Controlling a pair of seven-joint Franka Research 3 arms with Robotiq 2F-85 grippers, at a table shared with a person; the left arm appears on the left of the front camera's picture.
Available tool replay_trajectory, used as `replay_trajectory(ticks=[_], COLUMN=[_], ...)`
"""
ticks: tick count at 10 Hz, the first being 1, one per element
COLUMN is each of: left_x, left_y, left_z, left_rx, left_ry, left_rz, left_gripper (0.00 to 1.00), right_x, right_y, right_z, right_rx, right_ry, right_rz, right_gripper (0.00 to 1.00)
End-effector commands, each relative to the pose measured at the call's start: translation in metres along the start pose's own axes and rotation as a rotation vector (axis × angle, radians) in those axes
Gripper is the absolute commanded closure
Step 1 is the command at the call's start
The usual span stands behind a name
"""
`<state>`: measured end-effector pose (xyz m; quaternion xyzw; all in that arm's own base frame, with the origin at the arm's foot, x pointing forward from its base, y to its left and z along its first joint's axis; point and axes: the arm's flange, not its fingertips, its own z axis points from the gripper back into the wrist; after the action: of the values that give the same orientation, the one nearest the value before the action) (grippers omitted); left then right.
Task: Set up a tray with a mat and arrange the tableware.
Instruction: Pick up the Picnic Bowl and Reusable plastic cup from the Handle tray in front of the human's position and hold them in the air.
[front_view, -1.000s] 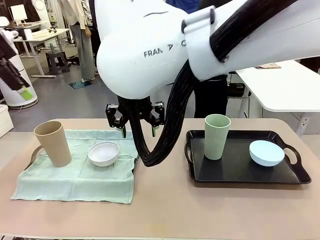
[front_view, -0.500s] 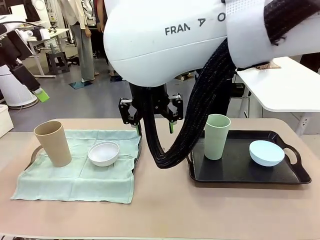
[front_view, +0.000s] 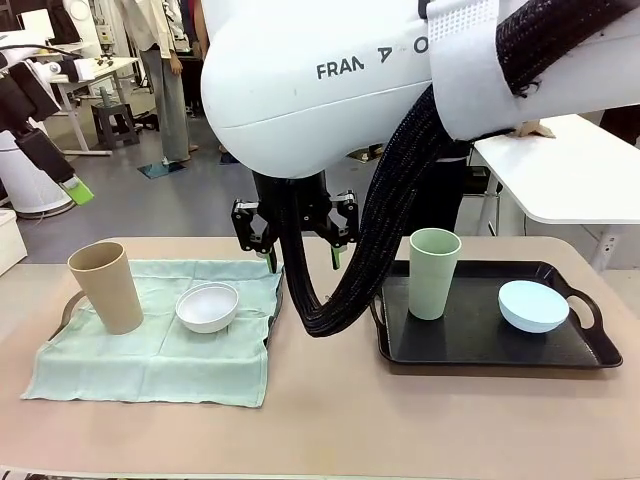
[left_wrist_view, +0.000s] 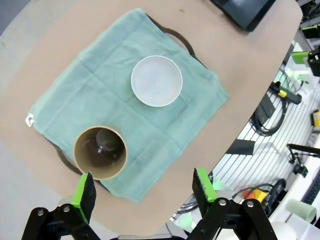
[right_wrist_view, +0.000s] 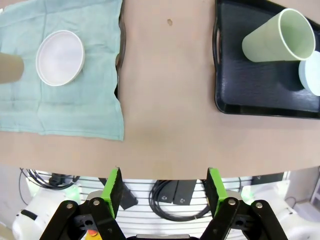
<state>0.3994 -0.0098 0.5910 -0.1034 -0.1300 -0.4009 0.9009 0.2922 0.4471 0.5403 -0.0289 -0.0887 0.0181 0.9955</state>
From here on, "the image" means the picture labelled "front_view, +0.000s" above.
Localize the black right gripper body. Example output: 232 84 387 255
252 170 332 236

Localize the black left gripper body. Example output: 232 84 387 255
0 62 60 139

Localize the white bowl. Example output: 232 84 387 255
174 282 240 335

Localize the pale green cup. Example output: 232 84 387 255
408 227 463 321

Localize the tan cup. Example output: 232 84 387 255
67 241 146 336

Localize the mint green cloth mat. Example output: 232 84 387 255
19 258 286 410

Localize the light blue bowl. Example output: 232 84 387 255
497 279 571 334

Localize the blue floor mat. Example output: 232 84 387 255
137 160 186 180

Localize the person's left hand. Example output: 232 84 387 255
514 121 557 140

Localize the white cylindrical air purifier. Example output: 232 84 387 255
0 129 76 219

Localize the grey step stool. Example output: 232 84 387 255
91 102 141 150

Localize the white background desk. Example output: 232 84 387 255
49 55 144 156

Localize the white box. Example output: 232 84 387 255
0 209 29 276

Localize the person in dark jacket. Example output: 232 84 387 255
434 142 474 234

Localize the bystander in grey trousers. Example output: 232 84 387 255
119 0 194 164

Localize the white side table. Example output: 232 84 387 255
472 113 640 274

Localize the right arm black cable sleeve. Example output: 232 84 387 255
277 0 640 337

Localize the dark brown handled tray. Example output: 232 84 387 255
47 264 287 351

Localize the black handled tray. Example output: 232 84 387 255
369 259 625 371

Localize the white strap around arm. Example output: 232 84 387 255
424 0 526 144

